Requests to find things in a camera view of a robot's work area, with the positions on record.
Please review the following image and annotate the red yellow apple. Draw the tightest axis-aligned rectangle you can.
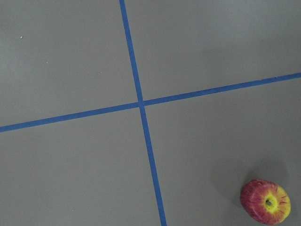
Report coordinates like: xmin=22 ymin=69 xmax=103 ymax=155
xmin=240 ymin=179 xmax=291 ymax=225

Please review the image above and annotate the blue tape line lengthwise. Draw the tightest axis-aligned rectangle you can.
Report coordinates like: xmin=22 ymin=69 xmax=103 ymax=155
xmin=119 ymin=0 xmax=167 ymax=226

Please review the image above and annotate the blue tape line crosswise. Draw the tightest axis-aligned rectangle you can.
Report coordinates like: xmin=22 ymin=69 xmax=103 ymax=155
xmin=0 ymin=73 xmax=301 ymax=132

